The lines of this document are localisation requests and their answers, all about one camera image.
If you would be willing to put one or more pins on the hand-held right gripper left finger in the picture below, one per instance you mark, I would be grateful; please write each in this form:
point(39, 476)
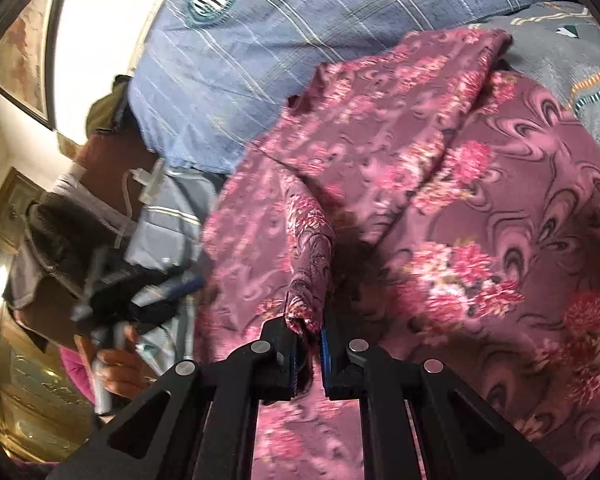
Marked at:
point(292, 362)

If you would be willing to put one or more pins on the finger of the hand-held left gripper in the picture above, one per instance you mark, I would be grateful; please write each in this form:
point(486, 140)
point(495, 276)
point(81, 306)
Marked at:
point(185, 284)

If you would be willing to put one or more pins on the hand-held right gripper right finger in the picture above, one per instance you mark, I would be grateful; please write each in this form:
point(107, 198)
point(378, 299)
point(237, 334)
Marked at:
point(325, 355)

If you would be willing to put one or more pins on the pink floral garment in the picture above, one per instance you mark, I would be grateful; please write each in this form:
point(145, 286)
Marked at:
point(360, 135)

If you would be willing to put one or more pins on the person's left hand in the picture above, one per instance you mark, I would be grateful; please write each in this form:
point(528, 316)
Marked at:
point(125, 370)

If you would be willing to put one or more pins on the dark grey cloth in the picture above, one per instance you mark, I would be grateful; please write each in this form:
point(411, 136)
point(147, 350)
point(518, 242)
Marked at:
point(55, 230)

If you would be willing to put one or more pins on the person's magenta clothing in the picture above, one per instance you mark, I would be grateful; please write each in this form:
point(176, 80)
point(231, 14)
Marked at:
point(77, 367)

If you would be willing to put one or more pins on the olive cloth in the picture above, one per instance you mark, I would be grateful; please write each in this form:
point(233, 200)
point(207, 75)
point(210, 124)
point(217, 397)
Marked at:
point(107, 107)

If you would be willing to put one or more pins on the blue checked pillow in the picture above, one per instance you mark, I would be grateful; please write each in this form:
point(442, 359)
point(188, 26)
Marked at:
point(280, 35)

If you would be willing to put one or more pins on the framed wall picture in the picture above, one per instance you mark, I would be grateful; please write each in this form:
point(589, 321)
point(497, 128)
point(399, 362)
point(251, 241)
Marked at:
point(22, 70)

